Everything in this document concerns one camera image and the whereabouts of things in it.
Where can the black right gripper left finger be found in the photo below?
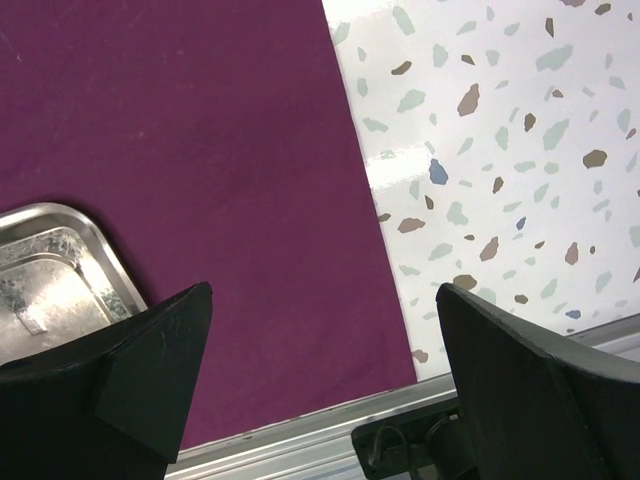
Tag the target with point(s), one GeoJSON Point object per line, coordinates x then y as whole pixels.
{"type": "Point", "coordinates": [112, 404]}

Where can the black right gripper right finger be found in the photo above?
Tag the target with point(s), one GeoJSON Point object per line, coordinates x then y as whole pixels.
{"type": "Point", "coordinates": [538, 405]}

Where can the stainless steel instrument tray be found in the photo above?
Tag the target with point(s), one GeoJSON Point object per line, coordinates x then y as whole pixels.
{"type": "Point", "coordinates": [60, 280]}

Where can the purple surgical cloth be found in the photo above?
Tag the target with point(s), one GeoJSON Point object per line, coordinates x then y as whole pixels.
{"type": "Point", "coordinates": [213, 141]}

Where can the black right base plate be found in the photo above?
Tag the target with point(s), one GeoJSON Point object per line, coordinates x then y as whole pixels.
{"type": "Point", "coordinates": [434, 436]}

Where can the aluminium front rail frame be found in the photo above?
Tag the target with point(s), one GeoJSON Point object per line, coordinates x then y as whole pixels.
{"type": "Point", "coordinates": [312, 446]}

